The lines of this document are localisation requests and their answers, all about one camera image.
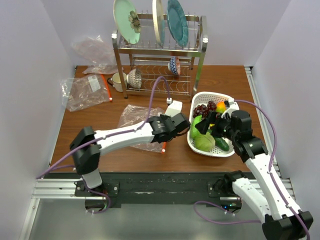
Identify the cream rimmed plate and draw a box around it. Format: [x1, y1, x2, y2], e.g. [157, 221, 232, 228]
[152, 0, 165, 47]

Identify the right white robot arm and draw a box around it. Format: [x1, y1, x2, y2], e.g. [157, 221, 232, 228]
[195, 110, 314, 240]

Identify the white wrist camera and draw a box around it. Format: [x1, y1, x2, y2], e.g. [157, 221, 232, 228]
[164, 100, 183, 117]
[224, 98, 240, 115]

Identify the green cabbage toy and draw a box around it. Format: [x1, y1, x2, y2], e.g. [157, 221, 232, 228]
[194, 132, 216, 152]

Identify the white perforated plastic basket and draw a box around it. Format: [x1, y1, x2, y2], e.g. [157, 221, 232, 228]
[186, 91, 240, 158]

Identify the crumpled clear bag at back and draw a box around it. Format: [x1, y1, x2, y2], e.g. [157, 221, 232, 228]
[71, 35, 118, 75]

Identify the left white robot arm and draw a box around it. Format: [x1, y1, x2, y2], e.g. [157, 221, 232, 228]
[69, 112, 191, 196]

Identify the dark red grape bunch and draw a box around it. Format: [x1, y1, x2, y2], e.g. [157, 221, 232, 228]
[192, 100, 217, 118]

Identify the steel two-tier dish rack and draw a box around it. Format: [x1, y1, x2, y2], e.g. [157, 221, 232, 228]
[111, 13, 209, 99]

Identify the teal blue plate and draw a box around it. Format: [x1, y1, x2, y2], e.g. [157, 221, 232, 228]
[167, 0, 189, 48]

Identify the mint green floral plate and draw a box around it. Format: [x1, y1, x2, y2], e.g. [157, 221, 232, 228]
[113, 0, 141, 45]

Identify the light green chayote squash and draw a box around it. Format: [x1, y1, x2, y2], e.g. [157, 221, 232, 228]
[190, 115, 202, 139]

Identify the red yellow mango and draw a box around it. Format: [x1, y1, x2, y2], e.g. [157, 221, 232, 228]
[215, 101, 227, 114]

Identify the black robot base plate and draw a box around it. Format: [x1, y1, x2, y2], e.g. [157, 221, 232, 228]
[74, 172, 242, 211]

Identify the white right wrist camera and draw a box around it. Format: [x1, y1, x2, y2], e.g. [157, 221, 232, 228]
[224, 98, 240, 115]

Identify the dark green cucumber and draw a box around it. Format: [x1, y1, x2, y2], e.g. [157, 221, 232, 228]
[214, 137, 230, 152]

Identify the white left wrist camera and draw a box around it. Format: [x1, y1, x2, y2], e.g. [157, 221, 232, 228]
[164, 100, 183, 117]

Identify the cream enamel mug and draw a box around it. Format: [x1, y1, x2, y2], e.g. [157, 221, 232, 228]
[107, 72, 123, 93]

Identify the blue white patterned bowl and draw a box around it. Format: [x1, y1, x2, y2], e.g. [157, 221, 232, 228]
[168, 56, 181, 76]

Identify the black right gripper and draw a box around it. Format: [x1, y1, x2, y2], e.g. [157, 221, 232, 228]
[195, 110, 238, 142]

